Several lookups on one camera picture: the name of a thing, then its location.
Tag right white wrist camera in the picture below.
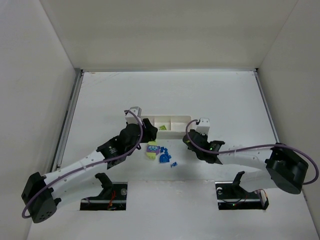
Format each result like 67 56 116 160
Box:
195 117 210 136

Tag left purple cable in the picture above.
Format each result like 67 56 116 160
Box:
21 108 145 220

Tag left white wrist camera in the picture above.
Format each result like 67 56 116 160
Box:
124 106 142 124

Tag purple cable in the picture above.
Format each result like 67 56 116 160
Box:
21 108 145 220
185 119 320 185

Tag lime lego plate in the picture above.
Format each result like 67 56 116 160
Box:
146 152 157 160

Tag purple round lego piece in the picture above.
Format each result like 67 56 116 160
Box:
146 145 161 155

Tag blue arch lego piece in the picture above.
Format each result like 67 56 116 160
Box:
159 154 172 164

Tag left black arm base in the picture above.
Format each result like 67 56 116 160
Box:
79 173 128 212

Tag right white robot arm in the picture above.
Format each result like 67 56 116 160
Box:
182 129 309 195

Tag white three-compartment tray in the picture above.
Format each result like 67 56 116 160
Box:
141 115 192 140

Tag small blue lego pieces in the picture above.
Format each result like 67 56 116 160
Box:
160 146 168 154

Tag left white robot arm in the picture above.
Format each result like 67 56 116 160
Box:
21 118 158 224

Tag lime green lego brick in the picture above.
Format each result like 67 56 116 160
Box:
147 141 158 146

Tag small blue lego piece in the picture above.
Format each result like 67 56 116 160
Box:
170 162 178 168

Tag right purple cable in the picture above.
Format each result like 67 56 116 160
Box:
185 119 320 185

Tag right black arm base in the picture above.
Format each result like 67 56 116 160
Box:
215 171 269 211

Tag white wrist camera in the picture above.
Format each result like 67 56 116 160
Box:
195 117 210 136
124 106 142 124

